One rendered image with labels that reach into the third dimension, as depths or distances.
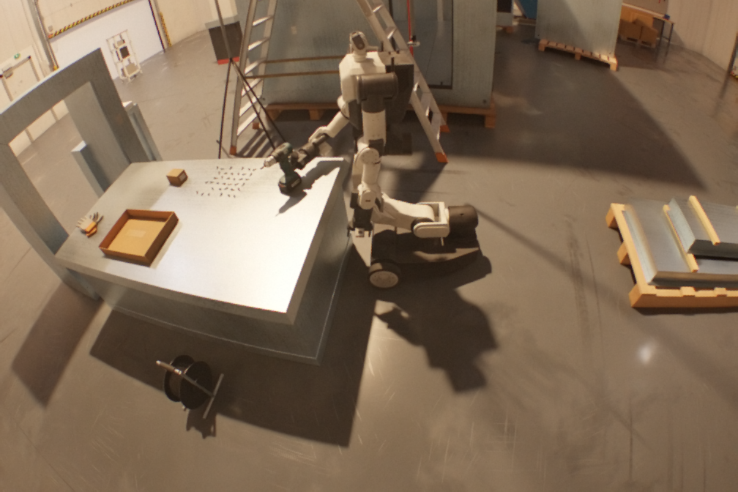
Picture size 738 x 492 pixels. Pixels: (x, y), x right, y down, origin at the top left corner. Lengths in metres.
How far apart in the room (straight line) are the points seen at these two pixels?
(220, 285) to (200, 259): 0.21
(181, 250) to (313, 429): 1.06
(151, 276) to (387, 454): 1.35
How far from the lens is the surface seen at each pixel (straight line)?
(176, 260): 1.66
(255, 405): 1.87
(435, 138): 2.84
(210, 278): 1.48
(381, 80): 1.24
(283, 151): 1.61
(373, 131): 1.31
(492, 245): 2.27
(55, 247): 2.75
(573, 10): 6.98
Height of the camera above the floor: 1.67
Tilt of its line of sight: 43 degrees down
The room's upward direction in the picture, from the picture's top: 7 degrees counter-clockwise
